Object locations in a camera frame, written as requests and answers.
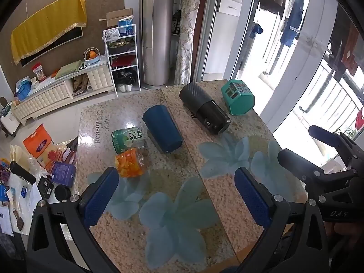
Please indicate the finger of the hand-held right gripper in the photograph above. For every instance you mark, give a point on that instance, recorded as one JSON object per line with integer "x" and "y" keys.
{"x": 294, "y": 159}
{"x": 322, "y": 136}

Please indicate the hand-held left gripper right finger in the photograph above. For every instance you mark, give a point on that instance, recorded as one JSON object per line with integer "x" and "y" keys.
{"x": 253, "y": 200}

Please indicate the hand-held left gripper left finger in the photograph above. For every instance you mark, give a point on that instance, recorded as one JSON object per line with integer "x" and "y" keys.
{"x": 100, "y": 197}

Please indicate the blue cup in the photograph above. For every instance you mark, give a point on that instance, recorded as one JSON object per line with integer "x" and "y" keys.
{"x": 162, "y": 129}

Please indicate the black round lid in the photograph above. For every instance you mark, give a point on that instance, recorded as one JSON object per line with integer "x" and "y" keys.
{"x": 62, "y": 194}

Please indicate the hanging red garment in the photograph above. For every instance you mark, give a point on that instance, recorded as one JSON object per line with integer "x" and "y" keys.
{"x": 360, "y": 119}

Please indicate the purple box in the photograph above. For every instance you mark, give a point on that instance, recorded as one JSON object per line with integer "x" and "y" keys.
{"x": 64, "y": 174}

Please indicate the orange plastic jar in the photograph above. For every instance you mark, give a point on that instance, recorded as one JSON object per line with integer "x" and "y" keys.
{"x": 130, "y": 163}

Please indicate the small black box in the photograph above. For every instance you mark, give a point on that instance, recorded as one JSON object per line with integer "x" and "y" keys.
{"x": 46, "y": 187}

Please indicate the green drink can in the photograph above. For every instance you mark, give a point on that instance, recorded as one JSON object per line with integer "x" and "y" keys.
{"x": 128, "y": 142}

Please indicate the orange paper bag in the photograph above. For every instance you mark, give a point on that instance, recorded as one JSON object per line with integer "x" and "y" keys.
{"x": 38, "y": 145}

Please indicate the long black case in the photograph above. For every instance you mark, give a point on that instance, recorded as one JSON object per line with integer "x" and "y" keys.
{"x": 22, "y": 172}

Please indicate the teal hexagonal box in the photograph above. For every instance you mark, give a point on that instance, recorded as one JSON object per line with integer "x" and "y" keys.
{"x": 237, "y": 96}

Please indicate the black ribbed tumbler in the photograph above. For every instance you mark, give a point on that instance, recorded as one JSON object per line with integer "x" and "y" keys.
{"x": 205, "y": 108}

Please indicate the white tufted cabinet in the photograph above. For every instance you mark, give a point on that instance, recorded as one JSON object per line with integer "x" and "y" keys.
{"x": 54, "y": 95}

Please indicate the pair of white shoes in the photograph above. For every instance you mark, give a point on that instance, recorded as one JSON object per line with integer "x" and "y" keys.
{"x": 125, "y": 87}

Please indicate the hanging blue garment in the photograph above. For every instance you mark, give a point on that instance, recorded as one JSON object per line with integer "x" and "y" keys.
{"x": 293, "y": 20}

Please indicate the white rolling cart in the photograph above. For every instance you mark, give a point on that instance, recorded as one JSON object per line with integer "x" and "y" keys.
{"x": 8, "y": 117}

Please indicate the blue tissue box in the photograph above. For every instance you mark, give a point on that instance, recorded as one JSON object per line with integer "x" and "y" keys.
{"x": 24, "y": 88}

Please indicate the green cushion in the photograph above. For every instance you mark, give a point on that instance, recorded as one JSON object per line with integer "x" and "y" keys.
{"x": 69, "y": 68}

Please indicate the red snack bag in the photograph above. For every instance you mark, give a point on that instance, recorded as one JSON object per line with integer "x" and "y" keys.
{"x": 38, "y": 72}

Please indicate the bowl of oranges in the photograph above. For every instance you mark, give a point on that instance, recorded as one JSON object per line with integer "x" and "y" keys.
{"x": 91, "y": 55}

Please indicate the white balcony cabinet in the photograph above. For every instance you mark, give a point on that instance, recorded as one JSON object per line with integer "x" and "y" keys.
{"x": 227, "y": 12}

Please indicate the black television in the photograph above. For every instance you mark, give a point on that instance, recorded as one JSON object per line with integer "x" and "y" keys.
{"x": 57, "y": 43}

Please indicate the white plastic bag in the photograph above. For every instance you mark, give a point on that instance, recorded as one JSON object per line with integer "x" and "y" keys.
{"x": 111, "y": 34}

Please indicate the patterned beige curtain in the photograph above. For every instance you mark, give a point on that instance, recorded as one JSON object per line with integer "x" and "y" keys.
{"x": 188, "y": 28}

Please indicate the blue and white carton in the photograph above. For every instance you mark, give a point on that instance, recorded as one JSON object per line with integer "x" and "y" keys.
{"x": 126, "y": 30}

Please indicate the yellow fringed cloth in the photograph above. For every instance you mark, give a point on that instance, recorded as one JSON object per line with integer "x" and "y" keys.
{"x": 48, "y": 32}

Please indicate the grey tower air conditioner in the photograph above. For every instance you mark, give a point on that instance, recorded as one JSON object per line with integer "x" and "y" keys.
{"x": 155, "y": 31}

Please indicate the open cardboard box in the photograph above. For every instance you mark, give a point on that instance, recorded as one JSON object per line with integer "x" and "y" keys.
{"x": 119, "y": 17}

